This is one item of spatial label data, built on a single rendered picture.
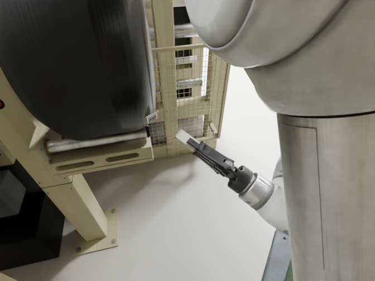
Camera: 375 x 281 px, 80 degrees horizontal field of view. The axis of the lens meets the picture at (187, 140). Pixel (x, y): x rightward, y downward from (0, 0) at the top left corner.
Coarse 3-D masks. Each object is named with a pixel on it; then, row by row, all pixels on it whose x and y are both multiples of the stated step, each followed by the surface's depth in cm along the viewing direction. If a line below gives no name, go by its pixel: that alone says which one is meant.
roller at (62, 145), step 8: (144, 128) 80; (104, 136) 77; (112, 136) 78; (120, 136) 78; (128, 136) 79; (136, 136) 79; (144, 136) 80; (48, 144) 75; (56, 144) 75; (64, 144) 75; (72, 144) 76; (80, 144) 76; (88, 144) 77; (96, 144) 78; (104, 144) 79; (48, 152) 75; (56, 152) 76
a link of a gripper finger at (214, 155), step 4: (204, 144) 60; (204, 148) 60; (208, 148) 60; (212, 148) 60; (204, 152) 60; (208, 152) 59; (212, 152) 59; (216, 152) 59; (208, 156) 60; (212, 156) 59; (216, 156) 59; (220, 156) 59; (224, 156) 59; (216, 160) 58; (220, 160) 58; (224, 160) 59; (228, 160) 58; (232, 160) 57; (220, 164) 59; (224, 164) 58; (228, 164) 57; (228, 168) 57
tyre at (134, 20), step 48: (0, 0) 39; (48, 0) 40; (96, 0) 41; (144, 0) 51; (0, 48) 42; (48, 48) 42; (96, 48) 44; (144, 48) 49; (48, 96) 47; (96, 96) 50; (144, 96) 55
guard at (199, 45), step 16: (160, 48) 109; (176, 48) 110; (192, 48) 112; (160, 64) 115; (176, 64) 117; (224, 64) 123; (208, 80) 128; (224, 80) 132; (208, 96) 136; (224, 96) 138; (192, 112) 142; (176, 144) 158
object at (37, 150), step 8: (40, 128) 76; (48, 128) 80; (40, 136) 73; (48, 136) 78; (56, 136) 86; (32, 144) 71; (40, 144) 72; (32, 152) 69; (40, 152) 71; (40, 160) 72; (48, 160) 75; (40, 168) 74; (48, 168) 75
